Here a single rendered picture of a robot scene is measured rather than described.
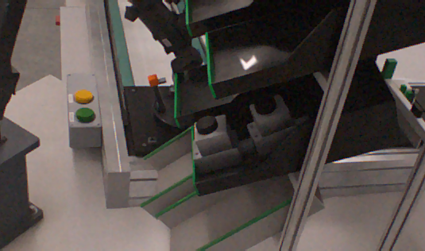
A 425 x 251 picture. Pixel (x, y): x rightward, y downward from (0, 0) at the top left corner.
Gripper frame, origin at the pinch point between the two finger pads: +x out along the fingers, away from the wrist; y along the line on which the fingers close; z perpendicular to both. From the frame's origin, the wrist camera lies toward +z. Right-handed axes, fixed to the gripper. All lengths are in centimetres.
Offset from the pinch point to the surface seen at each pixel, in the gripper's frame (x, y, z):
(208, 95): -10.3, -27.2, 3.0
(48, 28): 66, 221, -92
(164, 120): 5.6, -4.1, -12.3
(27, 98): -3.4, 24.3, -42.8
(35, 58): 61, 187, -99
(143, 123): 4.5, -2.4, -16.7
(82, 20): 7, 66, -30
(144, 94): 5.7, 8.7, -15.1
